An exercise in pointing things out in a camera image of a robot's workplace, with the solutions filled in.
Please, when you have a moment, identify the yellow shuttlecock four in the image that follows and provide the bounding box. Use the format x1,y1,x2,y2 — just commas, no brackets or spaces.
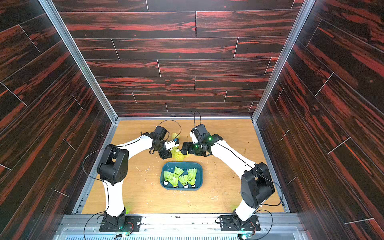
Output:
179,175,189,189

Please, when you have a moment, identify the yellow shuttlecock eight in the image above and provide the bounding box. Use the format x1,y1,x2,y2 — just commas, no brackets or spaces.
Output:
171,148,186,162

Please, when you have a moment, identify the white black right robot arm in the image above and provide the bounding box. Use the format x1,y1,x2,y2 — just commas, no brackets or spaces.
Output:
181,134,275,225

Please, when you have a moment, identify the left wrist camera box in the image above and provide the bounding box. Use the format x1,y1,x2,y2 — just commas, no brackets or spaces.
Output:
153,126,180,152

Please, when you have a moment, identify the yellow shuttlecock seven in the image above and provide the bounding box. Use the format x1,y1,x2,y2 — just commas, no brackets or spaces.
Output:
187,178,196,188

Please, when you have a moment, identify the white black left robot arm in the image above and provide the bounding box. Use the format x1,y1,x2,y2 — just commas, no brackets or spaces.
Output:
97,133,180,217

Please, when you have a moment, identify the yellow shuttlecock five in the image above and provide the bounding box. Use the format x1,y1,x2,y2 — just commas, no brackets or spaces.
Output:
171,133,180,140

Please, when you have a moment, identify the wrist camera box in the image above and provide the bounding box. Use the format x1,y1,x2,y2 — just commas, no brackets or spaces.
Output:
190,124,211,144
153,126,180,152

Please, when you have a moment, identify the teal plastic storage tray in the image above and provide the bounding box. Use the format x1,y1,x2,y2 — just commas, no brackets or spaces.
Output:
160,162,203,191

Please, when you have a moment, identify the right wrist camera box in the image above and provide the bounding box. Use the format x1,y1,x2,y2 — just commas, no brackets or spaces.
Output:
190,124,211,144

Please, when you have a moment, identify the yellow shuttlecock two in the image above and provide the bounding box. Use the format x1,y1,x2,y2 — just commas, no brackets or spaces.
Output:
174,167,184,178

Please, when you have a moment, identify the yellow shuttlecock one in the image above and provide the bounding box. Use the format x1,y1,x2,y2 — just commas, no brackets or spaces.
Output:
187,168,198,181

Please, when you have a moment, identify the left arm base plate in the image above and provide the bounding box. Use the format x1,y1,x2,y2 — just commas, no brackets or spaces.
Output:
99,214,142,233

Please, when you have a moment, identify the yellow shuttlecock three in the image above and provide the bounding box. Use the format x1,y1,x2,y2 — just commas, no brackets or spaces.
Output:
163,171,174,186

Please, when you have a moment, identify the yellow shuttlecock six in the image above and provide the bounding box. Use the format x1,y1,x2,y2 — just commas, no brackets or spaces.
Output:
169,177,179,188

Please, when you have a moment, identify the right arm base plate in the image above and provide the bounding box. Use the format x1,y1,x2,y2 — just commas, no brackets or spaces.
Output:
215,215,261,232

